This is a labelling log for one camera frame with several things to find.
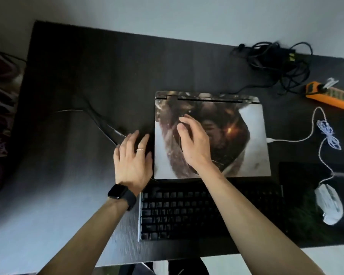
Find person's left hand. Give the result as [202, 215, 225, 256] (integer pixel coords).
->
[114, 130, 153, 197]

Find person's right hand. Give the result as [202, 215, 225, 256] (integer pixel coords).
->
[177, 114, 221, 176]

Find thin black keyboard cable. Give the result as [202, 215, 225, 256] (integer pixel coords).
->
[56, 97, 130, 147]

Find laptop with printed portrait skin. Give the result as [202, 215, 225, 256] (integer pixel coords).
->
[154, 91, 272, 180]

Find black keyboard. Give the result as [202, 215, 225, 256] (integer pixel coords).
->
[138, 180, 284, 241]

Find thin black charger cable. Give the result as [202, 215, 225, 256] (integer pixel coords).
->
[221, 44, 276, 96]

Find dark green patterned mouse pad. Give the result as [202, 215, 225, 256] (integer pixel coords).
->
[278, 162, 344, 249]

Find white cable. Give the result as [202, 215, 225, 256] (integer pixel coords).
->
[266, 107, 342, 185]

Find thick black power cord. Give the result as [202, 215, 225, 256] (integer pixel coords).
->
[246, 41, 329, 96]

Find white computer mouse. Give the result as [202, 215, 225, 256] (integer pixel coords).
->
[315, 183, 344, 226]

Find person's right forearm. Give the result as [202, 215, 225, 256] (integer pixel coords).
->
[200, 168, 326, 275]

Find person's left forearm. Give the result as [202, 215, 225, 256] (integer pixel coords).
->
[39, 197, 132, 275]

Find dark wooden desk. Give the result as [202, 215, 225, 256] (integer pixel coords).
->
[0, 20, 344, 268]

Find black smartwatch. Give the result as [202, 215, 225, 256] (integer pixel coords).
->
[107, 183, 137, 212]

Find black trousers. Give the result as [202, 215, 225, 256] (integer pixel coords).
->
[167, 257, 210, 275]

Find cream and purple curtain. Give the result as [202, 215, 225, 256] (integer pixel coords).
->
[0, 50, 26, 226]

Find orange power strip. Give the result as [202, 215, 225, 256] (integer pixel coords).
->
[306, 81, 344, 110]

